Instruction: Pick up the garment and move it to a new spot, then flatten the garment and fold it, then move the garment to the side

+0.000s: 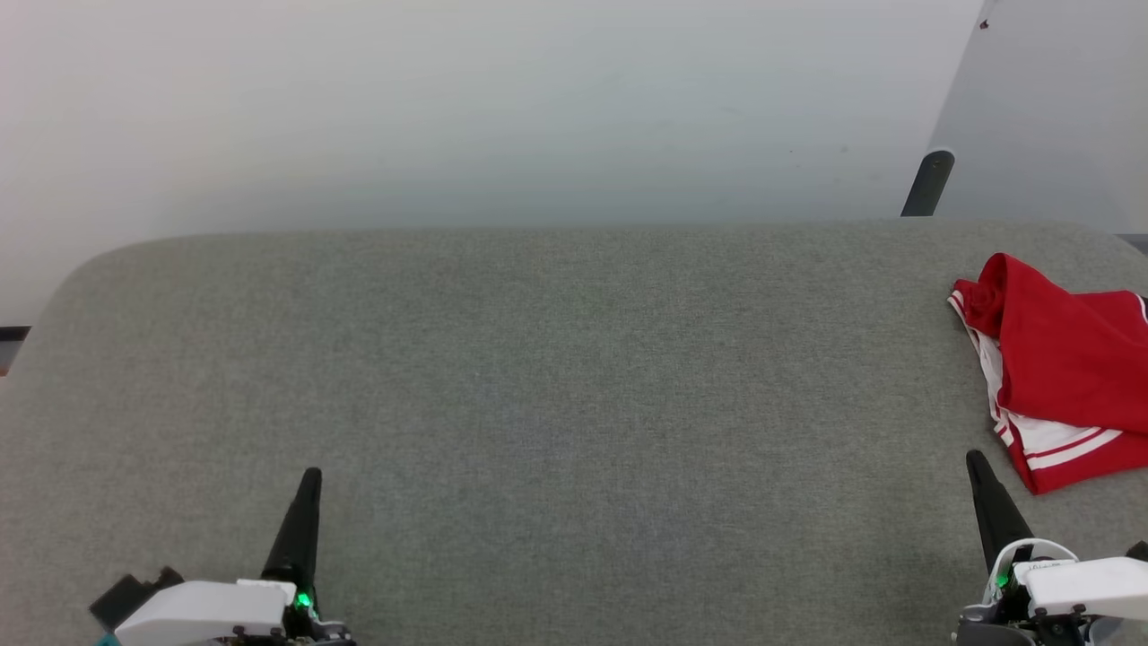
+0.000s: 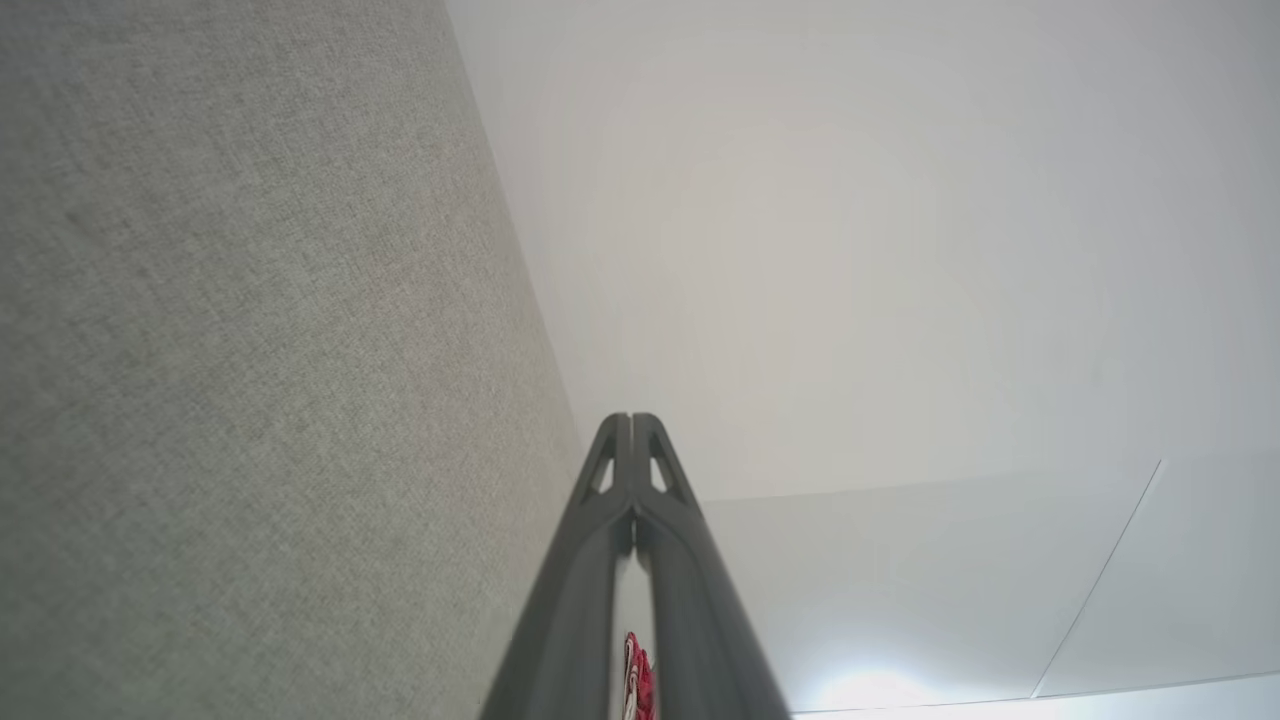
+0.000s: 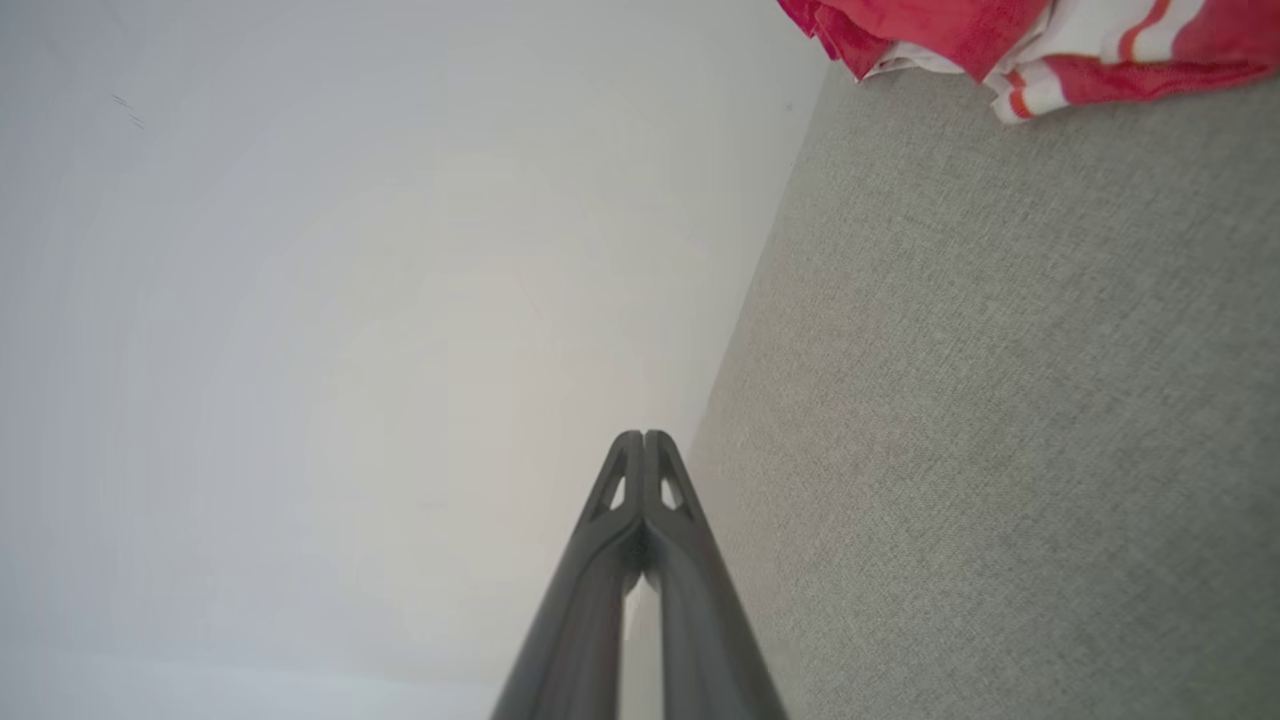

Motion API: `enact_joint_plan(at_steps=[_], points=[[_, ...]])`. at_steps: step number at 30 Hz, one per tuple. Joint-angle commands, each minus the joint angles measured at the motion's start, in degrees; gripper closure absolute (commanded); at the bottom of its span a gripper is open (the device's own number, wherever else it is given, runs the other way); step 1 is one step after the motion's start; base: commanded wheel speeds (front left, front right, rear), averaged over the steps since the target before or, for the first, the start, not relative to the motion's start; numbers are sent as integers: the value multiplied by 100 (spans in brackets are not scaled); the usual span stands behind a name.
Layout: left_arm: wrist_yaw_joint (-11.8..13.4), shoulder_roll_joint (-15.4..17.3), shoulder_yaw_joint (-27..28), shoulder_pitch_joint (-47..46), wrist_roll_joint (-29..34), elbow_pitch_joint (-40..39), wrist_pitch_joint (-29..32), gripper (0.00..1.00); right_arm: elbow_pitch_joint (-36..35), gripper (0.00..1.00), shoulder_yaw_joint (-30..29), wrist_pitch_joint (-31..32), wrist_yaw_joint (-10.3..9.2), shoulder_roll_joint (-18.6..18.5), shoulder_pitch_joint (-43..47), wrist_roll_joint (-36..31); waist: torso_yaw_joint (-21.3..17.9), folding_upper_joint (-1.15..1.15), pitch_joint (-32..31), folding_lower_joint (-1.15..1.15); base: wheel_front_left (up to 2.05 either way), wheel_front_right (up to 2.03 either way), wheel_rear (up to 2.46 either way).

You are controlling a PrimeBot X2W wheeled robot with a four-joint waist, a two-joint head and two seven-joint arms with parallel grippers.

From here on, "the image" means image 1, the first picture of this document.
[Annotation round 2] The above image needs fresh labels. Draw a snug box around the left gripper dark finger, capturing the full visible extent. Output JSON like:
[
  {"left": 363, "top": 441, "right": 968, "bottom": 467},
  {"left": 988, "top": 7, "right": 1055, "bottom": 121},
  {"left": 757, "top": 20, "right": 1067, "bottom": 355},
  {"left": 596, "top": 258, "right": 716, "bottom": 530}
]
[{"left": 261, "top": 467, "right": 323, "bottom": 595}]

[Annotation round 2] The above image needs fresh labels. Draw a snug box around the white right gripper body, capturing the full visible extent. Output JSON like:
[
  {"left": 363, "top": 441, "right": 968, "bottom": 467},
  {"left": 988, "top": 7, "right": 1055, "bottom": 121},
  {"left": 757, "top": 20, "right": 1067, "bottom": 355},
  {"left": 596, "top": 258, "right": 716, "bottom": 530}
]
[{"left": 955, "top": 538, "right": 1148, "bottom": 646}]

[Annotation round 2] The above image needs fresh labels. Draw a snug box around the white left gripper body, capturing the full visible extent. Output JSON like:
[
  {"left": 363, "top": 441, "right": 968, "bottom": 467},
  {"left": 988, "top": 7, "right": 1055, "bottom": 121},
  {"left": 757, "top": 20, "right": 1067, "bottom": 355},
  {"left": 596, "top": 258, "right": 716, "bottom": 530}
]
[{"left": 115, "top": 579, "right": 356, "bottom": 646}]

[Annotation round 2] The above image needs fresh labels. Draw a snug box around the red and white basketball jersey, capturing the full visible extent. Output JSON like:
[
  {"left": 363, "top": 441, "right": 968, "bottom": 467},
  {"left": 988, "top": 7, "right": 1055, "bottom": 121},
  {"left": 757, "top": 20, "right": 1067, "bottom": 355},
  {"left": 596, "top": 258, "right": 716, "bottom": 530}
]
[{"left": 948, "top": 253, "right": 1148, "bottom": 496}]

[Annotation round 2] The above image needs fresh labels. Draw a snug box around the dark grey metal pole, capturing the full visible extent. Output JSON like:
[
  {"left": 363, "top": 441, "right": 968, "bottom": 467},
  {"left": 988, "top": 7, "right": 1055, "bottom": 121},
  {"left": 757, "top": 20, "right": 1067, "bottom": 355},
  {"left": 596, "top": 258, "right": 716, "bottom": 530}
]
[{"left": 900, "top": 149, "right": 956, "bottom": 218}]

